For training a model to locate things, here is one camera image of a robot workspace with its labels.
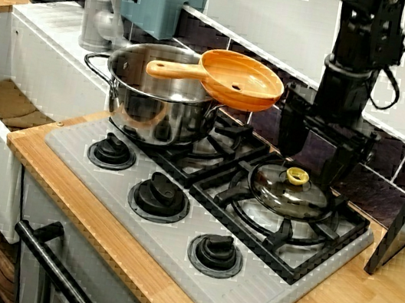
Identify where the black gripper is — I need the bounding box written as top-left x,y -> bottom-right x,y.
270,57 -> 390,196

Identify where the brown glass lid yellow knob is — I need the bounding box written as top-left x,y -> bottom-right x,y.
242,158 -> 336,223

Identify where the orange toy frying pan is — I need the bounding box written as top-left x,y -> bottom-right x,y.
140,36 -> 291,118

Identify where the black burner grate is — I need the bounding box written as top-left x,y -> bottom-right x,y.
177,141 -> 379,297
143,100 -> 277,201

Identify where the black stove knob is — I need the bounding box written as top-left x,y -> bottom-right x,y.
85,131 -> 140,175
124,168 -> 196,229
183,229 -> 248,283

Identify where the stainless steel pot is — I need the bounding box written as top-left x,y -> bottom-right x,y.
72,31 -> 231,158

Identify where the grey stove top panel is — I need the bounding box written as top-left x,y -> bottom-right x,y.
16,106 -> 388,303

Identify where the grey faucet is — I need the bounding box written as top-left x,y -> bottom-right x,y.
76,0 -> 132,57

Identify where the brown cardboard sheet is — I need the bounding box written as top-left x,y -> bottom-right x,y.
0,77 -> 61,135

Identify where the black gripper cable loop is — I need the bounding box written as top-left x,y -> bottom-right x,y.
367,62 -> 405,113

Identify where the black oven door handle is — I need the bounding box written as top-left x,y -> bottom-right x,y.
2,214 -> 116,303

